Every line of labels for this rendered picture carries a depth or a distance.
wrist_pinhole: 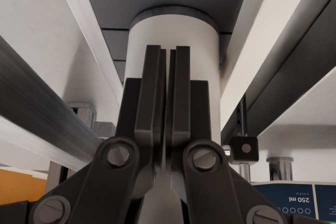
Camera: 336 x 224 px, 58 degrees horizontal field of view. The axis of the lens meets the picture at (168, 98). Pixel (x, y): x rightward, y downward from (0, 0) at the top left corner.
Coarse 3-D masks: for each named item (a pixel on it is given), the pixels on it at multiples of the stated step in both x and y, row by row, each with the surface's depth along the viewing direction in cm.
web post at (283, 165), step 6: (270, 162) 53; (276, 162) 52; (282, 162) 51; (288, 162) 51; (270, 168) 52; (276, 168) 51; (282, 168) 51; (288, 168) 51; (270, 174) 52; (276, 174) 51; (282, 174) 51; (288, 174) 51; (270, 180) 52
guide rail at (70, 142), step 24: (0, 48) 6; (0, 72) 6; (24, 72) 6; (0, 96) 6; (24, 96) 6; (48, 96) 8; (0, 120) 6; (24, 120) 6; (48, 120) 8; (72, 120) 10; (24, 144) 8; (48, 144) 8; (72, 144) 10; (96, 144) 13; (72, 168) 13
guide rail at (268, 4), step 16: (256, 0) 10; (272, 0) 9; (288, 0) 9; (240, 16) 13; (256, 16) 10; (272, 16) 10; (288, 16) 10; (240, 32) 12; (256, 32) 11; (272, 32) 11; (240, 48) 12; (256, 48) 12; (224, 64) 16; (240, 64) 13; (256, 64) 13; (224, 80) 16; (240, 80) 15; (224, 96) 17; (240, 96) 17; (224, 112) 20
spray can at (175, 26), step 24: (144, 24) 15; (168, 24) 15; (192, 24) 15; (216, 24) 16; (144, 48) 15; (168, 48) 14; (192, 48) 14; (216, 48) 16; (168, 72) 14; (192, 72) 14; (216, 72) 15; (216, 96) 15; (216, 120) 14; (168, 192) 12; (144, 216) 12; (168, 216) 12
